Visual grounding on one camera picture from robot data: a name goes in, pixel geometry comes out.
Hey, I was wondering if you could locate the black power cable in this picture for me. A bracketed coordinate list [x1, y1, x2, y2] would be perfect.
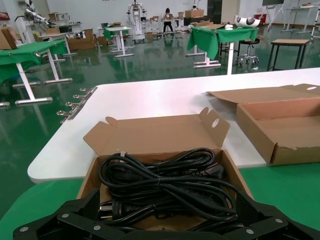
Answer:
[98, 147, 227, 193]
[99, 174, 238, 226]

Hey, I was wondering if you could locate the flat opened cardboard box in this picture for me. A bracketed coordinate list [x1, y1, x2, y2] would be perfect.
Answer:
[191, 21, 227, 31]

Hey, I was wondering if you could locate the white curved shell part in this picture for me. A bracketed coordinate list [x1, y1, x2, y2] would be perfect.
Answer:
[233, 14, 260, 28]

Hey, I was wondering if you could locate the white robot on stand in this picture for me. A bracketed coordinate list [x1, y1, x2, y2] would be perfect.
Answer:
[125, 0, 149, 44]

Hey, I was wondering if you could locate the black stool with chrome base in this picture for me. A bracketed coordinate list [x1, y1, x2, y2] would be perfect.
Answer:
[235, 37, 261, 69]

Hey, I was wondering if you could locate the dark door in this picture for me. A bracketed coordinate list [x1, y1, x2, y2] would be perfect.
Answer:
[206, 0, 224, 25]

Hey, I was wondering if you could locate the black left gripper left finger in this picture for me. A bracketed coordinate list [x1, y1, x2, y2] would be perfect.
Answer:
[12, 188, 126, 240]

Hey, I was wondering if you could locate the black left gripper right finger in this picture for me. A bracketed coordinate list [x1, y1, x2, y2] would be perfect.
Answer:
[224, 191, 318, 240]

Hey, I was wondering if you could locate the wood top black frame stool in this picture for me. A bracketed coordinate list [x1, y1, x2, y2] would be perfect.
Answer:
[266, 38, 311, 72]

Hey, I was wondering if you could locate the seated person in black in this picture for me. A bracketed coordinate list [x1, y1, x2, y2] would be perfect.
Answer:
[161, 7, 175, 33]

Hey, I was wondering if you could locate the tall brown cardboard box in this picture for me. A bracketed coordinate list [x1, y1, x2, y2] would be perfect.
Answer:
[0, 26, 19, 51]

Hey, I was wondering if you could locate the open brown cardboard box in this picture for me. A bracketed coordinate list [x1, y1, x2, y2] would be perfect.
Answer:
[206, 83, 320, 167]
[76, 107, 256, 240]

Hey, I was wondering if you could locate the white background desk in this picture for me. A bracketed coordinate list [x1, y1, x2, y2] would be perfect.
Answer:
[281, 5, 319, 34]

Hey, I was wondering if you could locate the green cloth on small desk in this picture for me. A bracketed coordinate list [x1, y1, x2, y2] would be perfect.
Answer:
[103, 25, 133, 41]

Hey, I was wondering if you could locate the silver metal binder clip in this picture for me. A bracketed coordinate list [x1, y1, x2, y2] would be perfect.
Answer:
[72, 93, 92, 103]
[56, 109, 79, 123]
[79, 86, 99, 95]
[64, 100, 86, 111]

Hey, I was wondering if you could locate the large brown cardboard box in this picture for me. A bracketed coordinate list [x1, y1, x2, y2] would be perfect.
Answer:
[66, 36, 98, 52]

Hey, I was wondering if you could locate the white small desk frame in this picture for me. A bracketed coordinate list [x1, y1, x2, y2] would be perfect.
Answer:
[112, 29, 135, 59]

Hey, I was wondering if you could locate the black screen on white stand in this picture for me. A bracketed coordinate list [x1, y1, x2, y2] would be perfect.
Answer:
[261, 0, 286, 31]

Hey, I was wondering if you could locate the white background table frame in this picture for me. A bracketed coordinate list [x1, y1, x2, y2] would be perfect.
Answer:
[185, 41, 236, 76]
[12, 46, 73, 106]

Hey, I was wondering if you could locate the green cloth on background table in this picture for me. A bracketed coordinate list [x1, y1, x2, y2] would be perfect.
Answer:
[187, 25, 260, 55]
[0, 39, 71, 85]

